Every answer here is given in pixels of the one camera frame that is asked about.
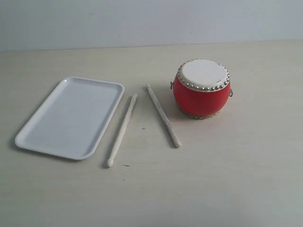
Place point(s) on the white rectangular plastic tray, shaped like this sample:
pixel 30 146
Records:
pixel 72 119

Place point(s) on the white drumstick with ball tip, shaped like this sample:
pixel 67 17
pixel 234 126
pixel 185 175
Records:
pixel 122 130

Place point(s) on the small red drum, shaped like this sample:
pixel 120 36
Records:
pixel 201 87

